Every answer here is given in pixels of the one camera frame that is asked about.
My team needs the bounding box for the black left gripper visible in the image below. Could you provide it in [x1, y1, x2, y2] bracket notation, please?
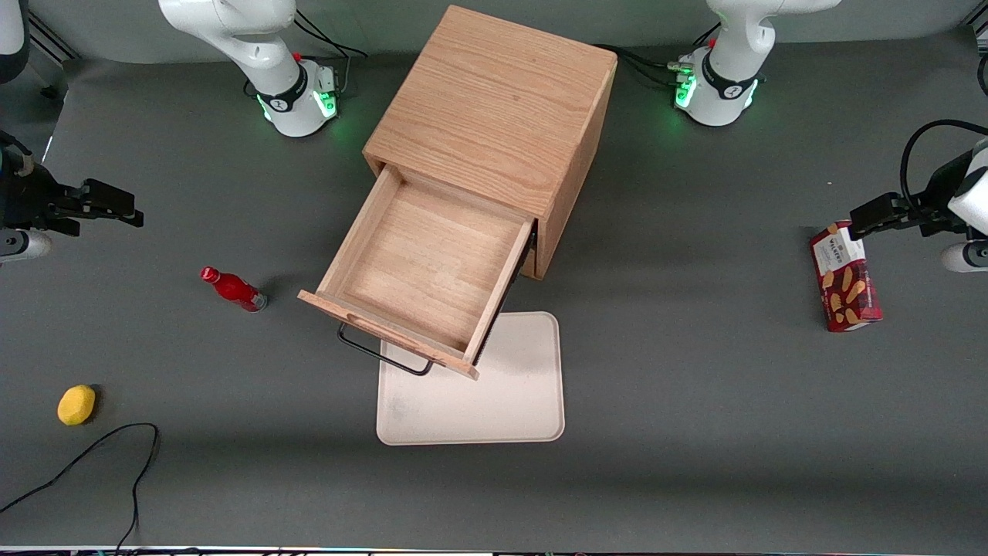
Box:
[850, 151, 975, 241]

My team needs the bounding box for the cream plastic tray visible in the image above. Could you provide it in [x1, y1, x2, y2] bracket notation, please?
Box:
[376, 311, 566, 446]

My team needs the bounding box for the red tartan shortbread box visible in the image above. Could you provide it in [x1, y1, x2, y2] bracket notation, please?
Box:
[809, 220, 885, 334]

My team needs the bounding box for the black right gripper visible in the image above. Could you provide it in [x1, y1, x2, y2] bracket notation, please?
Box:
[0, 147, 145, 236]

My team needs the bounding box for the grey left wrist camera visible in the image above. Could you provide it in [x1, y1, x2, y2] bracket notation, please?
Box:
[940, 241, 988, 273]

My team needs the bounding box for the aluminium frame profile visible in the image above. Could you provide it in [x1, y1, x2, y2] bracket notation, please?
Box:
[27, 12, 78, 64]

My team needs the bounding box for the small red bottle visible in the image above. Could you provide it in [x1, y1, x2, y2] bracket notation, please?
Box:
[200, 266, 269, 314]

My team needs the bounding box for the oak wooden cabinet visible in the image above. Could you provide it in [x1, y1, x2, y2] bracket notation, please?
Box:
[363, 4, 620, 281]

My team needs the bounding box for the thin black table cable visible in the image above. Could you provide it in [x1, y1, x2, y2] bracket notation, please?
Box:
[0, 422, 161, 553]

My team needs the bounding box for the black looped gripper cable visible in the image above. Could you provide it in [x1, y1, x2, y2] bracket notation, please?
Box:
[899, 119, 988, 213]

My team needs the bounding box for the yellow lemon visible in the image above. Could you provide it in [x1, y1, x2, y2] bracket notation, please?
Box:
[57, 385, 97, 427]

